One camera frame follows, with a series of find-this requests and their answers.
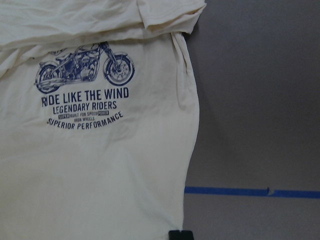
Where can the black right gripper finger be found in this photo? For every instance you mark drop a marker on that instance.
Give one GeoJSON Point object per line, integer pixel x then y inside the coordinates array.
{"type": "Point", "coordinates": [180, 235]}

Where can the beige long sleeve shirt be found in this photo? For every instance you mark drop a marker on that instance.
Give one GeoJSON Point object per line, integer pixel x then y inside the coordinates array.
{"type": "Point", "coordinates": [99, 116]}

